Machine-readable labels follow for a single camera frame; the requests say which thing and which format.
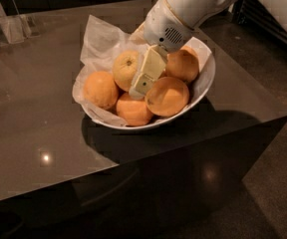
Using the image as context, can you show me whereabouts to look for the black slatted appliance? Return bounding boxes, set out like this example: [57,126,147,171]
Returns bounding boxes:
[232,0,287,45]

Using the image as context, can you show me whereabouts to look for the white ceramic bowl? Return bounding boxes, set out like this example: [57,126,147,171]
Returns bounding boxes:
[80,31,216,131]

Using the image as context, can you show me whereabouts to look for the front right orange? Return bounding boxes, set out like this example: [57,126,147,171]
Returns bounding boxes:
[144,77,189,118]

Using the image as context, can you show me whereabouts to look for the back right orange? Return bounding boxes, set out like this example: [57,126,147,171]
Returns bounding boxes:
[165,46,199,84]

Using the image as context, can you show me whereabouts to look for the left orange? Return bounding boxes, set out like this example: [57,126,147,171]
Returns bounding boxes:
[83,71,119,110]

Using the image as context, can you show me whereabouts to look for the white paper liner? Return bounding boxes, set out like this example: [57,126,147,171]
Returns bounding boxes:
[71,14,213,127]

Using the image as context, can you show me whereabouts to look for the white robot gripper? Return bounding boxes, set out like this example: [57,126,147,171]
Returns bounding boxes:
[129,0,193,100]

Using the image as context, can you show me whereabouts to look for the front middle orange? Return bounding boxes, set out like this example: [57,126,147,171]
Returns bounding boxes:
[116,93,153,126]

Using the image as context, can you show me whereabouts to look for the yellowish top orange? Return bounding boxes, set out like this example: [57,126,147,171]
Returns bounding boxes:
[112,50,140,92]

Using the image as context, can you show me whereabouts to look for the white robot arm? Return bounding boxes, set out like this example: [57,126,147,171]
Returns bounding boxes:
[130,0,287,99]

